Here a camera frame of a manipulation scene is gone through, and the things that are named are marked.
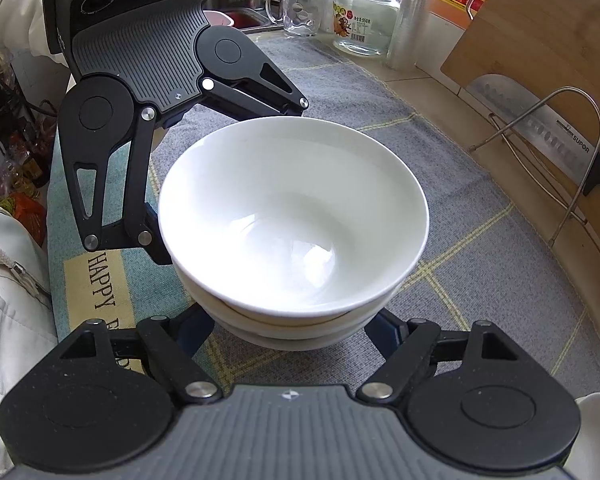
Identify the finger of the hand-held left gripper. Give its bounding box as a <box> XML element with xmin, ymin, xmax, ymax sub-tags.
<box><xmin>62</xmin><ymin>105</ymin><xmax>173</xmax><ymax>267</ymax></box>
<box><xmin>200</xmin><ymin>57</ymin><xmax>310</xmax><ymax>123</ymax></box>

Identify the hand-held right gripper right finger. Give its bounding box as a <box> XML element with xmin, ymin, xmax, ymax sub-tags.
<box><xmin>356</xmin><ymin>310</ymin><xmax>511</xmax><ymax>403</ymax></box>

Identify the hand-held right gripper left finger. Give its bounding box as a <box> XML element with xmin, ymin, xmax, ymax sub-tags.
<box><xmin>60</xmin><ymin>304</ymin><xmax>223</xmax><ymax>403</ymax></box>

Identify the white pale-purple-flower bowl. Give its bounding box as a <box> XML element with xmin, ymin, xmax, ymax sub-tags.
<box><xmin>212</xmin><ymin>310</ymin><xmax>381</xmax><ymax>352</ymax></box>

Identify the white pink-flower bowl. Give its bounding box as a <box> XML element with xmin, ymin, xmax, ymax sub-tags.
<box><xmin>158</xmin><ymin>116</ymin><xmax>429</xmax><ymax>318</ymax></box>
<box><xmin>172</xmin><ymin>255</ymin><xmax>413</xmax><ymax>333</ymax></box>

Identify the white fruit-print plate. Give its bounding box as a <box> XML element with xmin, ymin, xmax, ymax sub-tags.
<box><xmin>575</xmin><ymin>392</ymin><xmax>600</xmax><ymax>480</ymax></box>

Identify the steel sink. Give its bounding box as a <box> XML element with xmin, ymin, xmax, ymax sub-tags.
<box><xmin>205</xmin><ymin>2</ymin><xmax>281</xmax><ymax>33</ymax></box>

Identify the clear glass mug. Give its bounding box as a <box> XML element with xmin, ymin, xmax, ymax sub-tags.
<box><xmin>266</xmin><ymin>0</ymin><xmax>328</xmax><ymax>38</ymax></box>

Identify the checked grey blue cloth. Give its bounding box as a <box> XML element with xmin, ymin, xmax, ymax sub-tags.
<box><xmin>47</xmin><ymin>35</ymin><xmax>600</xmax><ymax>401</ymax></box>

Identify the glass jar with green lid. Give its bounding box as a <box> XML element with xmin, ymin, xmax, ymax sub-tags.
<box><xmin>332</xmin><ymin>0</ymin><xmax>403</xmax><ymax>56</ymax></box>

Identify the orange plastic bag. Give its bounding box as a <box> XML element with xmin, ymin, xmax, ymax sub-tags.
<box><xmin>0</xmin><ymin>192</ymin><xmax>48</xmax><ymax>246</ymax></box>

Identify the large clear plastic wrap roll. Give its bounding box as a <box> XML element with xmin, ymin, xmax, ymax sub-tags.
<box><xmin>387</xmin><ymin>0</ymin><xmax>443</xmax><ymax>71</ymax></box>

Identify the white jacket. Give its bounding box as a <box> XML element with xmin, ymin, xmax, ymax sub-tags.
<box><xmin>0</xmin><ymin>205</ymin><xmax>63</xmax><ymax>473</ymax></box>

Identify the wooden cutting board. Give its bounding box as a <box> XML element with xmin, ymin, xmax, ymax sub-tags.
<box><xmin>440</xmin><ymin>0</ymin><xmax>600</xmax><ymax>271</ymax></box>

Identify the black-handled kitchen knife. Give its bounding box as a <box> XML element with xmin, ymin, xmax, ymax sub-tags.
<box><xmin>462</xmin><ymin>74</ymin><xmax>600</xmax><ymax>198</ymax></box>

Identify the steel wire rack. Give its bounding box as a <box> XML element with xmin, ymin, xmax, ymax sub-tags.
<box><xmin>469</xmin><ymin>86</ymin><xmax>600</xmax><ymax>248</ymax></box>

